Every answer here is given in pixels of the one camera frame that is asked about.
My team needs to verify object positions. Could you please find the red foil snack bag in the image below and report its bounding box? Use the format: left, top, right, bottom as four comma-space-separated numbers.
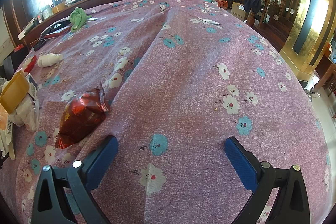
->
55, 85, 110, 149

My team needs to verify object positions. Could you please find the orange cardboard box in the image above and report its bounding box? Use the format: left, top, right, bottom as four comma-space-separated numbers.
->
1, 69, 30, 114

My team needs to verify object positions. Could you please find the white small bottle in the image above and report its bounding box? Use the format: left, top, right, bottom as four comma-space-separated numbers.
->
37, 53, 63, 68

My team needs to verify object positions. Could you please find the purple floral tablecloth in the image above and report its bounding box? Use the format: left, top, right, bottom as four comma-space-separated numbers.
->
1, 0, 332, 223

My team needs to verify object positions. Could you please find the red flat case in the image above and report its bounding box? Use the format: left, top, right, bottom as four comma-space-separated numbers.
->
44, 27, 71, 39

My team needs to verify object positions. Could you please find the green cloth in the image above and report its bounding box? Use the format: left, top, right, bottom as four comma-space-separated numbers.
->
69, 7, 92, 33

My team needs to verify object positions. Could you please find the cardboard box on floor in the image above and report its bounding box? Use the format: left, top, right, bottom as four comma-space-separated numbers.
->
231, 2, 248, 22

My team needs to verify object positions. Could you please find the wooden stair railing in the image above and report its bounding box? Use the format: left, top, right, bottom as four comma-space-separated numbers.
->
244, 0, 300, 32

